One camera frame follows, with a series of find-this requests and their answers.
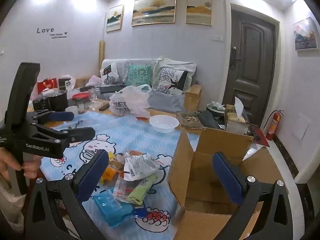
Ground printed blue tablecloth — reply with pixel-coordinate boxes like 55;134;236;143
40;110;200;240

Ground black letter wall sticker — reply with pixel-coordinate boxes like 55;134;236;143
37;27;68;39

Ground blue snack packet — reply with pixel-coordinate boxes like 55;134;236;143
93;190;135;228

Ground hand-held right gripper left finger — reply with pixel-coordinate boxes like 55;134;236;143
25;149;110;240

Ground red paper sheet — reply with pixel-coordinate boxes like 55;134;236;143
250;127;270;147

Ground yellow snack packet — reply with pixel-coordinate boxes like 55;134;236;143
99;151;125;184

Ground square framed landscape painting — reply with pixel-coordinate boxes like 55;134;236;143
186;0;212;26

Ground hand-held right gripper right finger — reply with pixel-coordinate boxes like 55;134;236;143
212;151;294;240

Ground small white plastic bag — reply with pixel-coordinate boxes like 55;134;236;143
58;75;77;90

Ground small framed landscape painting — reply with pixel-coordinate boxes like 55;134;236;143
106;4;124;32

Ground glass jar red lid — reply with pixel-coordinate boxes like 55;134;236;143
72;93;88;114

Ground grey covered sofa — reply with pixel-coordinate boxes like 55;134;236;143
100;59;198;115

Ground person's left hand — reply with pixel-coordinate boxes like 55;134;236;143
0;147;42;181

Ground white bowl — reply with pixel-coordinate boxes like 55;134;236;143
149;115;180;133

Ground woven tray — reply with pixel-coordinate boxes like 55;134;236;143
176;111;203;130

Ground large white black tree pillow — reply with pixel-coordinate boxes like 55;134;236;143
152;66;189;94

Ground red fire extinguisher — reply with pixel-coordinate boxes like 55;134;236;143
265;110;284;141

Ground green bin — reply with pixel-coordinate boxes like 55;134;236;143
206;101;227;120

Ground white pillow black tree print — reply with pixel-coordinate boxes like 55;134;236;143
100;62;118;85

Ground wide framed landscape painting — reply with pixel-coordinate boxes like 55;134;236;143
131;0;177;27

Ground white wall panel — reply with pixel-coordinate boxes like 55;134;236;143
291;114;309;142

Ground black pot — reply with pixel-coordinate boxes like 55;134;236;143
32;90;69;112

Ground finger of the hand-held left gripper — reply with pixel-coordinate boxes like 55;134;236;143
27;111;75;125
32;125;96;143

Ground brown cardboard box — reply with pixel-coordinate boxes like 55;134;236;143
167;126;290;240

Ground black flat device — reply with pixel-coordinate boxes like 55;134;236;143
99;84;125;94

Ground green snack packet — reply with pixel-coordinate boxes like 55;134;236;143
129;174;158;205

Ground red gift bag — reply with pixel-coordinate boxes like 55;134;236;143
37;77;59;94

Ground clear wine glass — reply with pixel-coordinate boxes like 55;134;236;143
88;88;98;110

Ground dark grey bag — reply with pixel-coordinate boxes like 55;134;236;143
199;110;225;130

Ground clear plastic bag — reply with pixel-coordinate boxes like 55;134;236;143
109;84;153;118

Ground rolled bamboo mat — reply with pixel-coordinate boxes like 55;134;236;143
98;40;107;74

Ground dark brown door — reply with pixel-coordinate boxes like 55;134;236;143
222;4;277;127

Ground clear packet red label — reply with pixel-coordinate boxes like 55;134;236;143
112;177;137;202

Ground brown tissue box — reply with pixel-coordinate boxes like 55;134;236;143
224;97;250;134

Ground small cardboard box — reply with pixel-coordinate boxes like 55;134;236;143
185;84;202;112

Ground teal patterned pillow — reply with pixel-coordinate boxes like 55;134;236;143
126;64;152;87

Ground white framed mountain picture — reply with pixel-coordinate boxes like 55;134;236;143
292;17;319;52

